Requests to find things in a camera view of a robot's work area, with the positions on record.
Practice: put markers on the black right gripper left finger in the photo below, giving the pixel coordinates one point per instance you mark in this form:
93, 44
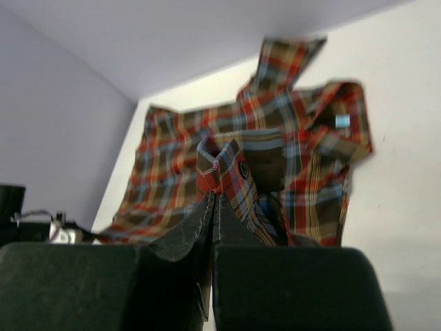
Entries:
163, 285

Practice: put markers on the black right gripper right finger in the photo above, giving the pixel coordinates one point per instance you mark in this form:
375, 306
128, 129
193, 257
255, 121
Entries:
260, 287

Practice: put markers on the plaid long sleeve shirt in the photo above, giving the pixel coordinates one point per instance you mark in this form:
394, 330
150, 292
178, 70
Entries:
281, 156

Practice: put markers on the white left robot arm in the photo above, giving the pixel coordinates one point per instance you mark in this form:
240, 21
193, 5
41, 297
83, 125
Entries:
36, 225

